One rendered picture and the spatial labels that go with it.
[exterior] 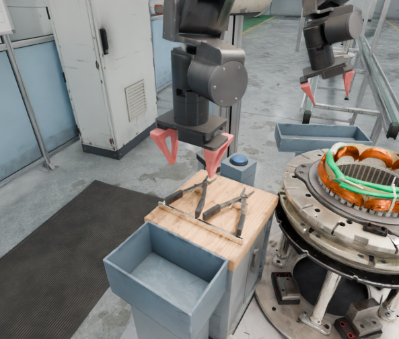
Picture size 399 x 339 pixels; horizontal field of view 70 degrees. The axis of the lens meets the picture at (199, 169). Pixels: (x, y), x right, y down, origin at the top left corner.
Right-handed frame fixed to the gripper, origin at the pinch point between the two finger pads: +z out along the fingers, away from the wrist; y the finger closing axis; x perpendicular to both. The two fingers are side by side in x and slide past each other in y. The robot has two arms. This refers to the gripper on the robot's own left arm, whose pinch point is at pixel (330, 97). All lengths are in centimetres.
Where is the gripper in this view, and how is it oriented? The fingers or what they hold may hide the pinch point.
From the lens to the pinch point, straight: 88.5
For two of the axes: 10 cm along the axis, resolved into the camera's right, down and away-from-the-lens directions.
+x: 2.5, -5.6, 7.9
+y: 8.8, -2.0, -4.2
